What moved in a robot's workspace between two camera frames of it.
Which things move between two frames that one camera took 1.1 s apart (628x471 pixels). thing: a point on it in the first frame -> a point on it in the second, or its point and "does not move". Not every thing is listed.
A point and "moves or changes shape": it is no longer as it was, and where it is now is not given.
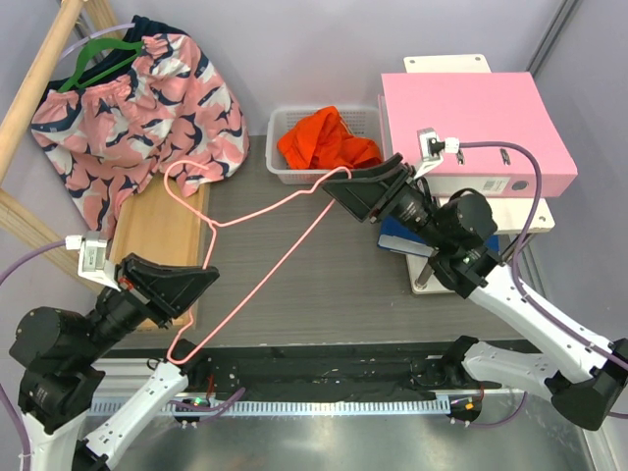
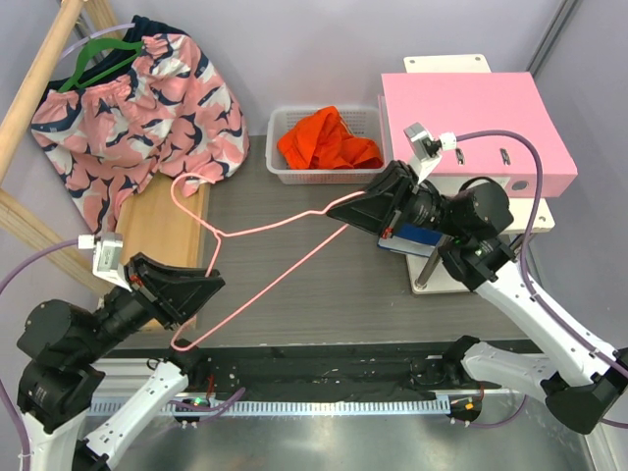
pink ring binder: x=476 y=106 does not move
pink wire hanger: x=208 y=263 moves or changes shape
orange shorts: x=324 y=139 does not move
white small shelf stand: x=514 y=215 does not move
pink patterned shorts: x=122 y=113 does not move
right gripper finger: x=377 y=172 -> x=387 y=185
